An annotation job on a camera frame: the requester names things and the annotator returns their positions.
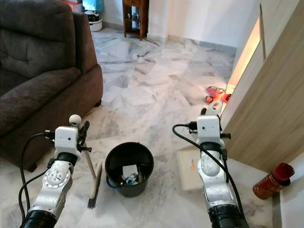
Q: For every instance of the dark grey fabric sofa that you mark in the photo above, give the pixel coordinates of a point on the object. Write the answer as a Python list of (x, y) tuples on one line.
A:
[(38, 57)]

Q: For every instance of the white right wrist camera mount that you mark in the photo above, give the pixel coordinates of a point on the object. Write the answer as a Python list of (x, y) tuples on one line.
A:
[(208, 129)]

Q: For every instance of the red-capped brown bottle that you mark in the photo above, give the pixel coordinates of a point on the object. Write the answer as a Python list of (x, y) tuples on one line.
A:
[(270, 183)]

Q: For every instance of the wooden hand broom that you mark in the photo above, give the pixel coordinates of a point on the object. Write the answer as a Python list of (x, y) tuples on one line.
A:
[(96, 187)]

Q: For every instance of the dark wooden side table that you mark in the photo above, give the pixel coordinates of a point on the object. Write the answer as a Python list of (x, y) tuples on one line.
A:
[(135, 4)]

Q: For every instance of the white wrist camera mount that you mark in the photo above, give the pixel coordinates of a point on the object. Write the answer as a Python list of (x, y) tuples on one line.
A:
[(66, 139), (208, 129)]

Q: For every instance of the blue box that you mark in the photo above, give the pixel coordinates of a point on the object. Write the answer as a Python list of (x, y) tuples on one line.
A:
[(92, 4)]

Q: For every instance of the light wood cabinet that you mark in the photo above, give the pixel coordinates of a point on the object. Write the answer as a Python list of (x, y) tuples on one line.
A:
[(275, 99)]

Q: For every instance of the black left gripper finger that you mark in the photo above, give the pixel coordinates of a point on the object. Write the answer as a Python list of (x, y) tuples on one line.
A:
[(84, 127)]

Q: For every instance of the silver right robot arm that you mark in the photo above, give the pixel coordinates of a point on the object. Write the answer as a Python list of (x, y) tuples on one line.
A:
[(216, 183)]

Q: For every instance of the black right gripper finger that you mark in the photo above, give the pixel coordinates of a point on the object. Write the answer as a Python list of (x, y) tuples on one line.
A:
[(203, 112)]

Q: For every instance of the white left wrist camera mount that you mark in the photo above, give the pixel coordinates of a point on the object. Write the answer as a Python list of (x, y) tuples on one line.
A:
[(66, 139)]

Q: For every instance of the white round appliance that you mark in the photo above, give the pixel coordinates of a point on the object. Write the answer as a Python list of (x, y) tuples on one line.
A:
[(94, 21)]

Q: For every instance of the white paper scrap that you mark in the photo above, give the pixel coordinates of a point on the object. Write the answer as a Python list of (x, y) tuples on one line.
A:
[(129, 171)]

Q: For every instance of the black plastic bucket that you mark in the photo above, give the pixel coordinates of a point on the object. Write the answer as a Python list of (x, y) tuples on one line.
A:
[(129, 156)]

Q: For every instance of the beige plastic dustpan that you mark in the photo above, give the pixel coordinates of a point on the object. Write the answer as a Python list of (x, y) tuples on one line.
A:
[(190, 168)]

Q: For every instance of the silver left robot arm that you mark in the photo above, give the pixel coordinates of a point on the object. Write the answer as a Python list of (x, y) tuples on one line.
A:
[(54, 183)]

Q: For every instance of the red and orange toy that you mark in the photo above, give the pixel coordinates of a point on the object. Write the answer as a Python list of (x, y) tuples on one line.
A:
[(216, 94)]

